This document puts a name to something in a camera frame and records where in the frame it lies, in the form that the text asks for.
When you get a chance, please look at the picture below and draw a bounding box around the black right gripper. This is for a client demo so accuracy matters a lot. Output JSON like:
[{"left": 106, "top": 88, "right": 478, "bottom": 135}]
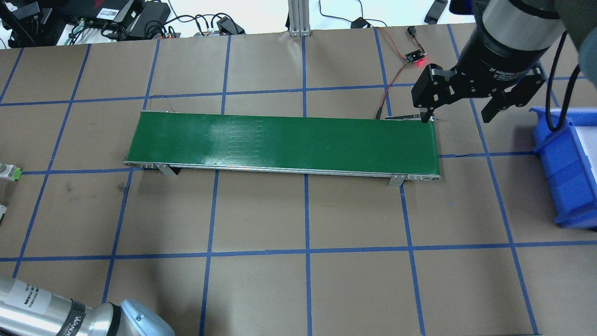
[{"left": 411, "top": 30, "right": 546, "bottom": 124}]

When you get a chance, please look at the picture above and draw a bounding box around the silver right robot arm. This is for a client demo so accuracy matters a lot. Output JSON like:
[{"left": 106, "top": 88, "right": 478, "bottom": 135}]
[{"left": 411, "top": 0, "right": 596, "bottom": 123}]

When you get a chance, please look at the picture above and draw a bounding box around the aluminium frame post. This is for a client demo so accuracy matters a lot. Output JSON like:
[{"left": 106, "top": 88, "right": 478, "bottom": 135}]
[{"left": 287, "top": 0, "right": 312, "bottom": 37}]

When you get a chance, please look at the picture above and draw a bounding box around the blue plastic bin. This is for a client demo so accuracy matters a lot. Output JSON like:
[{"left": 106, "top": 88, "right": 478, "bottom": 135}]
[{"left": 530, "top": 106, "right": 597, "bottom": 231}]

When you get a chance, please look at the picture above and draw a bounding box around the red black sensor wire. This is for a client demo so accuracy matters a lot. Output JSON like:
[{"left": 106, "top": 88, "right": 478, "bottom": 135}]
[{"left": 373, "top": 27, "right": 426, "bottom": 120}]

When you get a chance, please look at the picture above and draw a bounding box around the white foam sheet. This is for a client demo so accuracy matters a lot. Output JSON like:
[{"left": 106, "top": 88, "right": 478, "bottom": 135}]
[{"left": 575, "top": 126, "right": 597, "bottom": 180}]

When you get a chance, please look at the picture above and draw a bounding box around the small sensor board red LED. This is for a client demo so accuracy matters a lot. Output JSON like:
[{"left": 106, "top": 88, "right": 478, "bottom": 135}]
[{"left": 404, "top": 49, "right": 426, "bottom": 66}]

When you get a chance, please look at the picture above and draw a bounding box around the green push button switch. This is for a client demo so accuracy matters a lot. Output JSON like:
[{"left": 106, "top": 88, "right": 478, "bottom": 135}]
[{"left": 0, "top": 163, "right": 22, "bottom": 182}]

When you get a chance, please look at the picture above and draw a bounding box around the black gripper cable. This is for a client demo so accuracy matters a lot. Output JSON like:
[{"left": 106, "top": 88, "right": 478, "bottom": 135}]
[{"left": 547, "top": 33, "right": 584, "bottom": 132}]

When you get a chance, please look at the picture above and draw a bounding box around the black power adapter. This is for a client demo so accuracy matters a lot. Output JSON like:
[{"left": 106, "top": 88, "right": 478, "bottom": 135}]
[{"left": 216, "top": 16, "right": 246, "bottom": 35}]

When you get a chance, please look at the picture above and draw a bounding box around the green conveyor belt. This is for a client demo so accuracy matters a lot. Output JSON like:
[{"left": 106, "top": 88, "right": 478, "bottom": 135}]
[{"left": 124, "top": 111, "right": 442, "bottom": 185}]

